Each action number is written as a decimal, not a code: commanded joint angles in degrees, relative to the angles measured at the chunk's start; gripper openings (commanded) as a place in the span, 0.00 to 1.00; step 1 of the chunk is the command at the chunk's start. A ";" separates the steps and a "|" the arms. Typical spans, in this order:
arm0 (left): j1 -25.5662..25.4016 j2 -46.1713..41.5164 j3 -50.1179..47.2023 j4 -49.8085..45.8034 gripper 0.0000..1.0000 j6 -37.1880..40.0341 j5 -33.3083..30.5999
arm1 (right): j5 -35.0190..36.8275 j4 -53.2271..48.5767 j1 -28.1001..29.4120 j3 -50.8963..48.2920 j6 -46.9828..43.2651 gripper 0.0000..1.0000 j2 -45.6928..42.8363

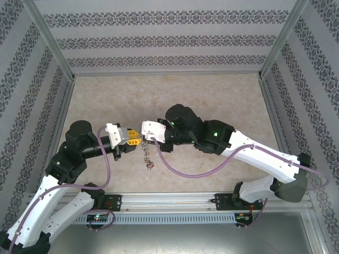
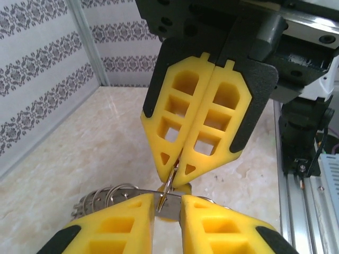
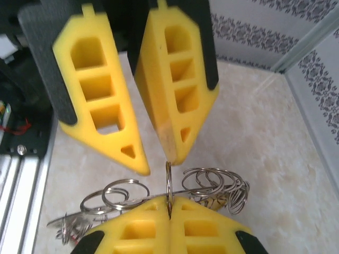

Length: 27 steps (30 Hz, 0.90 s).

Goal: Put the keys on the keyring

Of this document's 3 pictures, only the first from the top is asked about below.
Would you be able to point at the steel front panel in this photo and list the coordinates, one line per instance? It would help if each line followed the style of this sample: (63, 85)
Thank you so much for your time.
(169, 240)

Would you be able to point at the aluminium frame floor bar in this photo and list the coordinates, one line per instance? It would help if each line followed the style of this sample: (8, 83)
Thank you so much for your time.
(66, 105)
(167, 73)
(270, 105)

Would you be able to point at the aluminium frame post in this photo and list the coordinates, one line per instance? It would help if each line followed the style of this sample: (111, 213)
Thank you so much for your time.
(47, 37)
(284, 37)

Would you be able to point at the controller board with green light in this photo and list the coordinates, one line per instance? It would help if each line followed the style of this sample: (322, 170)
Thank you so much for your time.
(242, 216)
(98, 218)

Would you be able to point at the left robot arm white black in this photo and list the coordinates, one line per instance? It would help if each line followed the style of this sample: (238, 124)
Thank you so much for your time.
(39, 203)

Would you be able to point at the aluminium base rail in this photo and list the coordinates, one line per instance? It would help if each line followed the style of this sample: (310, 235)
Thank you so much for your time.
(169, 202)

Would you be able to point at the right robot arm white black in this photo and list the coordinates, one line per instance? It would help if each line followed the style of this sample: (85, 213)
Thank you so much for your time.
(259, 156)

